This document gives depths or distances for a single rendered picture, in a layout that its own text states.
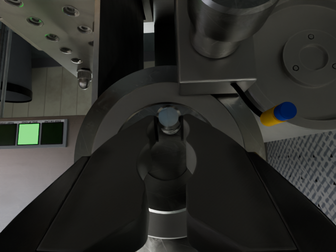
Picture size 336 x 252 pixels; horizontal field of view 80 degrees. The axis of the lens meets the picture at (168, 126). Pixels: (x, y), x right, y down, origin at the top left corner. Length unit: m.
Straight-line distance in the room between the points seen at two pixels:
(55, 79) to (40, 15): 2.47
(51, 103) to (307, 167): 2.68
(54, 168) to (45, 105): 2.29
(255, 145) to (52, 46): 0.42
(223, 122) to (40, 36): 0.38
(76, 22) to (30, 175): 0.38
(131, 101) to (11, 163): 0.51
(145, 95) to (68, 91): 2.58
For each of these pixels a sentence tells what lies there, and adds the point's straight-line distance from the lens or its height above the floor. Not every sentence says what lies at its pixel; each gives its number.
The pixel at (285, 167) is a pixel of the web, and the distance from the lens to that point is 0.37.
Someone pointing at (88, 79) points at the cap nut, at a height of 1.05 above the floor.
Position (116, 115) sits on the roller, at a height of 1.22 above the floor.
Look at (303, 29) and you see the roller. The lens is 0.22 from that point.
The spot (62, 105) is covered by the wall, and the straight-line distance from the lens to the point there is 2.71.
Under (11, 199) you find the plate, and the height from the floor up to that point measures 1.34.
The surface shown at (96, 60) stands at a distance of 0.19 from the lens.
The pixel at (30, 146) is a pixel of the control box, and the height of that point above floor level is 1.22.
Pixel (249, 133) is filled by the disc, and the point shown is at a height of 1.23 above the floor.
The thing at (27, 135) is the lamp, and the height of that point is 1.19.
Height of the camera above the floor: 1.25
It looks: 9 degrees down
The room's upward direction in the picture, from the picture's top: 178 degrees clockwise
